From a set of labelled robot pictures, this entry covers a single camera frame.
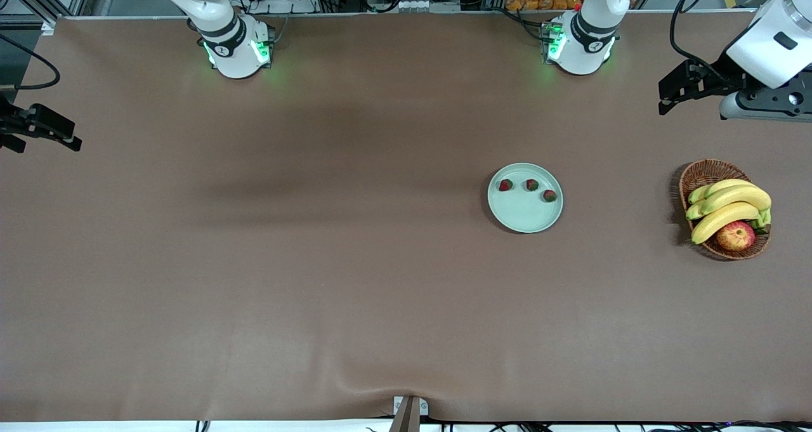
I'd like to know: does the pale green round plate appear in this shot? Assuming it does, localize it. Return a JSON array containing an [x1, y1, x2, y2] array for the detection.
[[487, 162, 564, 234]]

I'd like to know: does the brown wicker basket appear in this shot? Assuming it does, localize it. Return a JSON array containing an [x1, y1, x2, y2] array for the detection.
[[678, 159, 772, 261]]

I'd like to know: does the yellow banana bunch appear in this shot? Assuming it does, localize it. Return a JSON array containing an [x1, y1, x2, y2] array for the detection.
[[685, 178, 773, 245]]

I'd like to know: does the red yellow apple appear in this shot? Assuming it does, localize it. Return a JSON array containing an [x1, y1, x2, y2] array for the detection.
[[716, 221, 757, 252]]

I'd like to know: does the white terminal strip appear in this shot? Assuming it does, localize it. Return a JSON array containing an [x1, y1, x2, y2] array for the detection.
[[395, 0, 462, 13]]

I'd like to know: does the brown table mat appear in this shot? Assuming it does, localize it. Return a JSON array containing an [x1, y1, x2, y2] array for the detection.
[[0, 10, 812, 423]]

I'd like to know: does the brown mounting bar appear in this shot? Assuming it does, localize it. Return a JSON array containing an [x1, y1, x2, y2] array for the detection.
[[388, 396, 421, 432]]

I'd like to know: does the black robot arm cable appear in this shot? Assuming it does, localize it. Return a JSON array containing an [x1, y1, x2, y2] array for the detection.
[[670, 0, 812, 81], [0, 34, 61, 91]]

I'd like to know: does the grey metal mounting bracket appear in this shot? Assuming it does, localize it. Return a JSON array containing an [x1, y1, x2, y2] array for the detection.
[[393, 396, 429, 416]]

